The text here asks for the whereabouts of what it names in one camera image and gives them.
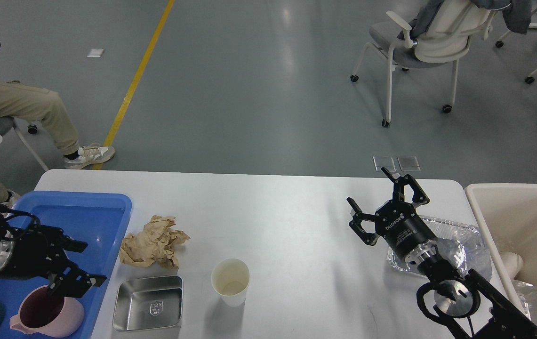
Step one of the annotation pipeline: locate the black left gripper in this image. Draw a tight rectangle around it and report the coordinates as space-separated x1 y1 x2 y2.
0 226 107 298

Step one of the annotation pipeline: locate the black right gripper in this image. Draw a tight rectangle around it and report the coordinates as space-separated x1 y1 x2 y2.
347 167 437 264

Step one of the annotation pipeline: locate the pink mug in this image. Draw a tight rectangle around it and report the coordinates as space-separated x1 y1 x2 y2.
9 286 85 338

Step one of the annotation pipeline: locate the square stainless steel tray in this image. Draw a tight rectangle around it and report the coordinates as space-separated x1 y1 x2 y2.
112 275 184 332

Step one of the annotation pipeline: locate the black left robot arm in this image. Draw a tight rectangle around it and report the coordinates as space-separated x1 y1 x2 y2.
0 202 107 298

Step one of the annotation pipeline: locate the blue plastic tray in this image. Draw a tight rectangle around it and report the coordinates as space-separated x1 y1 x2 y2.
0 191 131 339

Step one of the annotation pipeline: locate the right floor outlet plate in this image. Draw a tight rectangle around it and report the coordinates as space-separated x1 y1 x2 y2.
397 156 421 172

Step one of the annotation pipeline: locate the floor outlet plate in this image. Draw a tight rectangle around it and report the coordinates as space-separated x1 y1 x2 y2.
372 156 397 172
397 156 421 172

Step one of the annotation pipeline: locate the left floor outlet plate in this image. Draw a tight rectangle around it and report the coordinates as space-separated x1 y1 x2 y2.
372 156 397 172

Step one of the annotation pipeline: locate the aluminium foil tray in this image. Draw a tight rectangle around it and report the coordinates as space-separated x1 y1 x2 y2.
387 215 492 282

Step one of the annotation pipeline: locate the crumpled brown paper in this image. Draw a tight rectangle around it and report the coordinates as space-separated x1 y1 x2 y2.
118 215 190 269

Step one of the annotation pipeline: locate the beige plastic bin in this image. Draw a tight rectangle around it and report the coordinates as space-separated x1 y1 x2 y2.
465 183 537 307

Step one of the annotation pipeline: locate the white paper cup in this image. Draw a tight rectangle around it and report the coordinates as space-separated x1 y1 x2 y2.
211 258 250 307

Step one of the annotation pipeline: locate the seated person in khaki trousers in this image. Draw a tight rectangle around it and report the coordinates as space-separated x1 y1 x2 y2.
0 14 116 208

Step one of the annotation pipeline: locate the white grey office chair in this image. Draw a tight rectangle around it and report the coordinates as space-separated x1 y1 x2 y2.
350 0 496 128

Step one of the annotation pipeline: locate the grey jacket on chair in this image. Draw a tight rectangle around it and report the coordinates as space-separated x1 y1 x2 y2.
398 0 532 40

